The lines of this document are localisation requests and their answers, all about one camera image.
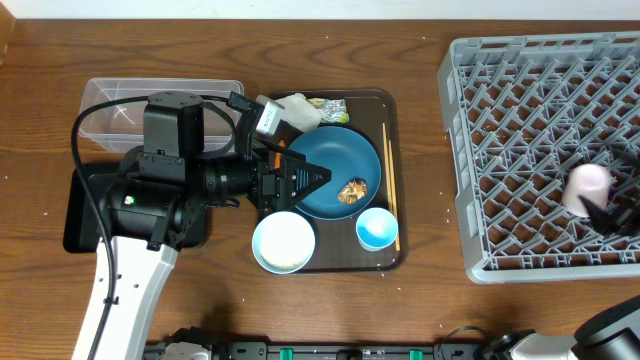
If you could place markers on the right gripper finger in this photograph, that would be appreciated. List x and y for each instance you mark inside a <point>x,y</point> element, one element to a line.
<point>626,158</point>
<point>622,220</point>

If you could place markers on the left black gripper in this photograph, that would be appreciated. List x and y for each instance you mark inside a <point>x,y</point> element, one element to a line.
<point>279,193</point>

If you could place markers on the pink cup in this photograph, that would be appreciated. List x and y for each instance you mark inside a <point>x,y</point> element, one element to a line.
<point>591,181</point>

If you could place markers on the white tissue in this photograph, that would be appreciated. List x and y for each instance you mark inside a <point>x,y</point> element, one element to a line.
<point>299,112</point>

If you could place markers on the blue plate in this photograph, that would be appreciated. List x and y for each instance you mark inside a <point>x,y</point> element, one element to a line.
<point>348,155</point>

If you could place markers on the light blue cup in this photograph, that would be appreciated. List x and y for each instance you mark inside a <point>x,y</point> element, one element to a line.
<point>376,229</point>

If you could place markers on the orange carrot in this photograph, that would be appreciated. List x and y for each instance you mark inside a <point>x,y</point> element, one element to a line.
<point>278,156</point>

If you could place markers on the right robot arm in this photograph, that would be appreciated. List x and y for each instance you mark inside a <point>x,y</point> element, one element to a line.
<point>612,334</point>

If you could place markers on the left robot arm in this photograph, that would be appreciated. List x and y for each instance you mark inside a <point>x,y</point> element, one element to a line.
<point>198,152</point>

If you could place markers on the grey dishwasher rack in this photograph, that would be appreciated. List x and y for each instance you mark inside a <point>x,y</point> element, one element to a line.
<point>521,113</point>

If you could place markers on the green foil snack wrapper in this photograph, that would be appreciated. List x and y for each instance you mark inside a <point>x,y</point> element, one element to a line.
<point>331,110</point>

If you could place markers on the light blue rice bowl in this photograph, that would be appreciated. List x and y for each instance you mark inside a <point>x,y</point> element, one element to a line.
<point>283,242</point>

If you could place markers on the brown food scrap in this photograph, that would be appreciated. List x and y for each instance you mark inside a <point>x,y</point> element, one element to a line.
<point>355,190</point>

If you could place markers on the dark brown serving tray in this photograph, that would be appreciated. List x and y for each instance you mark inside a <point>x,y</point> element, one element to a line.
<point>337,248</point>

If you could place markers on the clear plastic bin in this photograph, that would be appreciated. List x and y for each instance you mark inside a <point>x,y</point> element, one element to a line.
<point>119,128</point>

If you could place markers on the black plastic bin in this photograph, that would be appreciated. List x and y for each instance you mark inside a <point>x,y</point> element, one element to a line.
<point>82,233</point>

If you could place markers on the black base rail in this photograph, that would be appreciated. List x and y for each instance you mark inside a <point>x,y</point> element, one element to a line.
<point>195,343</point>

